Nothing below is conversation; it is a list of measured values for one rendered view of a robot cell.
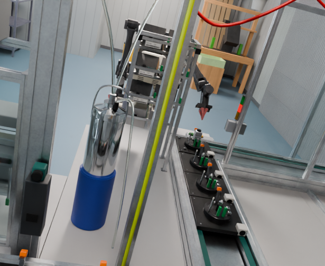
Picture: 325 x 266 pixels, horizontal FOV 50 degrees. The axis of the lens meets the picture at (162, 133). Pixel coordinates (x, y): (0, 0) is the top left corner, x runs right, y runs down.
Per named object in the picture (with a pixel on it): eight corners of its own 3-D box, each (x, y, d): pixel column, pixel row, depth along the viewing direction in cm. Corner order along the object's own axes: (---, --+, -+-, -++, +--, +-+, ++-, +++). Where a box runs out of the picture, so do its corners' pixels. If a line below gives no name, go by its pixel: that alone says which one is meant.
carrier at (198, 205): (188, 198, 179) (195, 178, 174) (232, 206, 182) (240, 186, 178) (195, 229, 157) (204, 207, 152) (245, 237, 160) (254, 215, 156)
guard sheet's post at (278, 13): (222, 161, 228) (278, 3, 190) (226, 162, 228) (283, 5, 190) (223, 163, 225) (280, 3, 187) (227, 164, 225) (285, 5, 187)
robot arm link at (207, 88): (206, 82, 238) (195, 84, 236) (211, 75, 227) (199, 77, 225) (212, 97, 235) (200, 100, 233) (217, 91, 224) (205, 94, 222)
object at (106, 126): (83, 158, 154) (98, 76, 139) (115, 164, 156) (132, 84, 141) (79, 174, 141) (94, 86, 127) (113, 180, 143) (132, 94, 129)
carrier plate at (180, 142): (174, 138, 247) (175, 135, 246) (206, 144, 250) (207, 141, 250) (178, 153, 225) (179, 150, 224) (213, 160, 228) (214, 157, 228)
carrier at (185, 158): (178, 154, 223) (183, 137, 219) (213, 161, 227) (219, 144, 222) (183, 173, 201) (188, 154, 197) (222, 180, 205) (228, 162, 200)
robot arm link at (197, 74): (187, 43, 256) (173, 45, 253) (188, 37, 251) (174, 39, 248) (209, 88, 237) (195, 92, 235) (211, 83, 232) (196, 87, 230)
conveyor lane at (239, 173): (171, 149, 250) (175, 136, 246) (278, 169, 263) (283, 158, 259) (175, 169, 224) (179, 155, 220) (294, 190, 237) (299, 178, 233)
